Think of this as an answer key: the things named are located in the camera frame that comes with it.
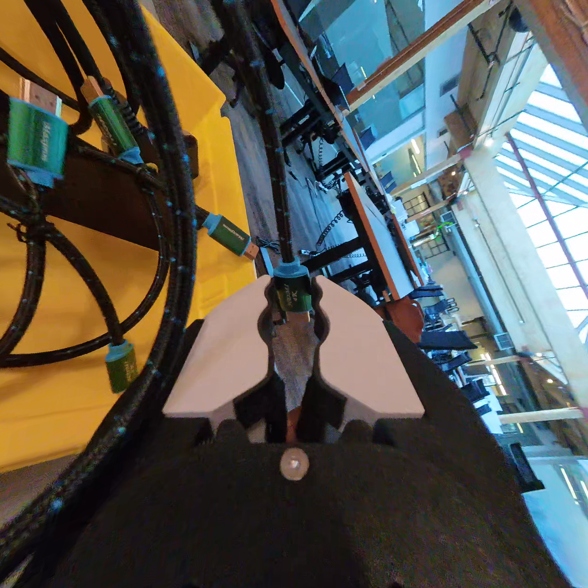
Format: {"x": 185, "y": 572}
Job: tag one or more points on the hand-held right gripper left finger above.
{"x": 220, "y": 363}

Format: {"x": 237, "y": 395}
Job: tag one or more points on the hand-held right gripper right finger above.
{"x": 367, "y": 367}

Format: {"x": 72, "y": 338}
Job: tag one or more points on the yellow plastic bin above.
{"x": 69, "y": 413}

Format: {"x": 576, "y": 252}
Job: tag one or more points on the rust brown chair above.
{"x": 406, "y": 319}

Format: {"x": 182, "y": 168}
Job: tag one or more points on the row of black office chairs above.
{"x": 448, "y": 342}

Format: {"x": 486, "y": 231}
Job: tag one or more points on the wooden office desk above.
{"x": 312, "y": 69}
{"x": 381, "y": 239}

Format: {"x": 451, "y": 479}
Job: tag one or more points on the black zip tie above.
{"x": 30, "y": 229}

